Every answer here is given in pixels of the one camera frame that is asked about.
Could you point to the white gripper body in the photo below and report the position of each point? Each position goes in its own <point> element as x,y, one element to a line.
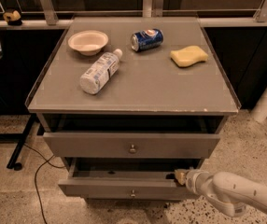
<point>190,178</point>

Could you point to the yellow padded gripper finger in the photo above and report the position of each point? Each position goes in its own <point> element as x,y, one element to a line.
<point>180,176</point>

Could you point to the grey drawer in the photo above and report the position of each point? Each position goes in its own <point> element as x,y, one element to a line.
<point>125,179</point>
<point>131,145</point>

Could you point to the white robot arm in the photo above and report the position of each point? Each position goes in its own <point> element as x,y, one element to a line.
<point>228,192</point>

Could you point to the grey drawer cabinet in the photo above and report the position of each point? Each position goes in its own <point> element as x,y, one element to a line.
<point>148,94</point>

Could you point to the grey top drawer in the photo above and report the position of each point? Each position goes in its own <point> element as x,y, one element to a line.
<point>131,145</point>

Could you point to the yellow sponge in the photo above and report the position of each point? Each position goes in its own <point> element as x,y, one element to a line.
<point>188,56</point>

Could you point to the clear plastic water bottle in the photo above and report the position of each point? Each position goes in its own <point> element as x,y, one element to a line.
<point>94,79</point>

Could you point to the blue soda can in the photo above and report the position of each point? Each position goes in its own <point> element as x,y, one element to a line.
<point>146,39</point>

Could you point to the white paper bowl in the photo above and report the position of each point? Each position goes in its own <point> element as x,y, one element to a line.
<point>88,43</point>

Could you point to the black desk leg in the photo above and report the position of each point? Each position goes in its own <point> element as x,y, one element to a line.
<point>13,164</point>

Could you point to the small yellow black object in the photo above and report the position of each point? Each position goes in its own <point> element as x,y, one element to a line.
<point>12,17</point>

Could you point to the metal window rail frame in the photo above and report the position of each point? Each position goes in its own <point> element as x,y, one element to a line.
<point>209,13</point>

